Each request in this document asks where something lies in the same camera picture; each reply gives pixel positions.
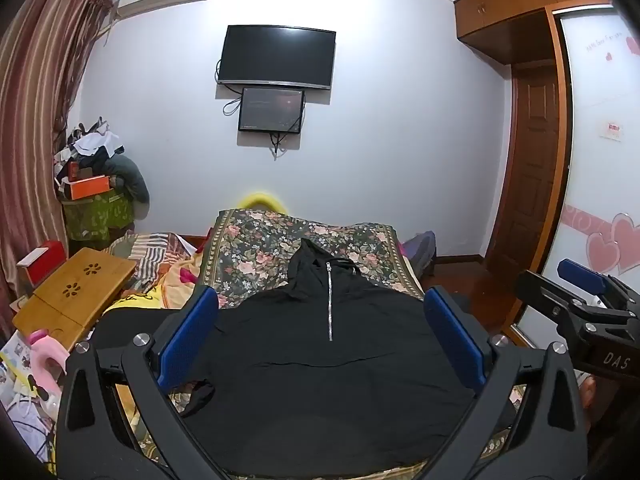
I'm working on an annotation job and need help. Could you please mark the wooden wardrobe with door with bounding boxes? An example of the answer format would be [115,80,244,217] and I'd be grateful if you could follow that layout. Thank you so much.
[510,5,640,351]

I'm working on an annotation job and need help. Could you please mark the black zip hoodie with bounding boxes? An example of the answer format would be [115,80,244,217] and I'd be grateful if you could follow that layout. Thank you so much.
[95,238,516,476]

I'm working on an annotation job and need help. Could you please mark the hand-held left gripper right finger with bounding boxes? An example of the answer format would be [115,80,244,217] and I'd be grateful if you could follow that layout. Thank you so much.
[422,285,588,480]

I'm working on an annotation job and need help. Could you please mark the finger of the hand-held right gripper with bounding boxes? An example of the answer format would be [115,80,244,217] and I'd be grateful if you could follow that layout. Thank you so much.
[558,259,640,306]
[514,270,636,346]

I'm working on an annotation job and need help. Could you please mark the brown wooden door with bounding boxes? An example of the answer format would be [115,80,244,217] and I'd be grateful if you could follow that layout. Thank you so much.
[485,62,562,266]

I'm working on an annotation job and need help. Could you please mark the wooden overhead cabinet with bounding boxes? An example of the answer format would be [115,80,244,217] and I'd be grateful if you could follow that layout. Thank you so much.
[454,0,631,66]

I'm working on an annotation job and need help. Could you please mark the green patterned bag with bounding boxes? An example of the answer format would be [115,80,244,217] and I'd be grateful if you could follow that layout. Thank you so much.
[62,190,137,243]

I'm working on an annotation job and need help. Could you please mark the purple backpack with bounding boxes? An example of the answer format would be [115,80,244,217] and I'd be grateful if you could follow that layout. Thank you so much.
[400,232,437,277]

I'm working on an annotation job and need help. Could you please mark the pile of clothes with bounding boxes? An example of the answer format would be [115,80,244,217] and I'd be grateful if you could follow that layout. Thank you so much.
[52,117,126,196]

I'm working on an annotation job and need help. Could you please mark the grey cloth bundle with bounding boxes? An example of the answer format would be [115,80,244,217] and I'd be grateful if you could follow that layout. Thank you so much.
[102,152,151,217]

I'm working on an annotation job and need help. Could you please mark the red and white box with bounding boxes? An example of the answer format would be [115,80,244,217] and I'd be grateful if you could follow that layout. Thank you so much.
[17,241,69,291]

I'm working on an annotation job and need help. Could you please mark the black wall television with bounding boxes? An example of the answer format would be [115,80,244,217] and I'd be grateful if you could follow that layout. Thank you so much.
[216,24,337,92]

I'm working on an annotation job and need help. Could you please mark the red striped curtain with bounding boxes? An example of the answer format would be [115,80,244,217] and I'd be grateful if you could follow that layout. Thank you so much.
[0,0,121,331]

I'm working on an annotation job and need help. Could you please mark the yellow cartoon blanket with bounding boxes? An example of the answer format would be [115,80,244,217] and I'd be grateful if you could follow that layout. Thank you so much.
[107,255,221,313]

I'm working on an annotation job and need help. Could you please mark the small black wall monitor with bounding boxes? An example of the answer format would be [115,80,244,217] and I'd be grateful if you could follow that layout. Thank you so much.
[237,86,307,134]

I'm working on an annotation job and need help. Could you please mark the person's right hand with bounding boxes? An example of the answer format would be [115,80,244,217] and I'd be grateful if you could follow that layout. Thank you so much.
[581,375,602,432]

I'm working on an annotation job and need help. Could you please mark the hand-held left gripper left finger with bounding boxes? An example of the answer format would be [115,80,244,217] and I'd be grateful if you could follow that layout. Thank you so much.
[54,285,223,480]

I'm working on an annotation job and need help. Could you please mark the wooden lap desk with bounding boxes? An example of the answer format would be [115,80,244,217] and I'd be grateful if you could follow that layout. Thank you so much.
[12,247,138,351]

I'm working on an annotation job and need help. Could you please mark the orange box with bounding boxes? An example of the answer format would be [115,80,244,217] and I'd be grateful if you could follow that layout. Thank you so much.
[69,175,112,201]

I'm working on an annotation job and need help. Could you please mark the scattered papers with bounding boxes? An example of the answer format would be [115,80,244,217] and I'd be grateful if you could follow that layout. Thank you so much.
[0,332,62,461]

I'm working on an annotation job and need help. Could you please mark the striped blanket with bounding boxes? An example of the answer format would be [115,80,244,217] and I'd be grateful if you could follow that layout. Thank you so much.
[107,232,202,292]

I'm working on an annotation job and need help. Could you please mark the yellow round object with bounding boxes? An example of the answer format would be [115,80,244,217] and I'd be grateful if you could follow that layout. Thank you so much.
[235,191,291,216]

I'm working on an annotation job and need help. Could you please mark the pink plastic toy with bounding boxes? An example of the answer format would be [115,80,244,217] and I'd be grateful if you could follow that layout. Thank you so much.
[27,329,71,402]

